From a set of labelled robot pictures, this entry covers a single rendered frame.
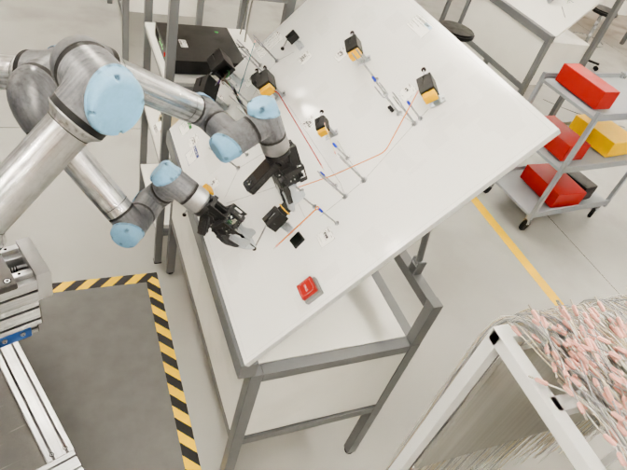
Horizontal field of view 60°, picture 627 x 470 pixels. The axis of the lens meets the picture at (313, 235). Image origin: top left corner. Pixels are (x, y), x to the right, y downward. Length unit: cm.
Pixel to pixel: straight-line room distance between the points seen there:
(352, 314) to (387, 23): 97
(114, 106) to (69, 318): 183
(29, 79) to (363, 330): 120
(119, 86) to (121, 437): 167
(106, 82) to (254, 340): 85
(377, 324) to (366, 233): 49
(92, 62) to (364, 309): 122
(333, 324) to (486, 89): 87
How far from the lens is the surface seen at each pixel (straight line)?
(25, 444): 224
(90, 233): 316
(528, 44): 541
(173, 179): 149
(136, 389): 254
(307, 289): 148
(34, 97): 141
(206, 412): 250
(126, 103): 107
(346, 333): 183
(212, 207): 151
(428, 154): 152
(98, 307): 281
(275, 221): 158
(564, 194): 422
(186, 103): 137
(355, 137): 168
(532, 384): 109
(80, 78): 108
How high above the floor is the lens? 218
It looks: 41 degrees down
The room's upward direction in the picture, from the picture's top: 18 degrees clockwise
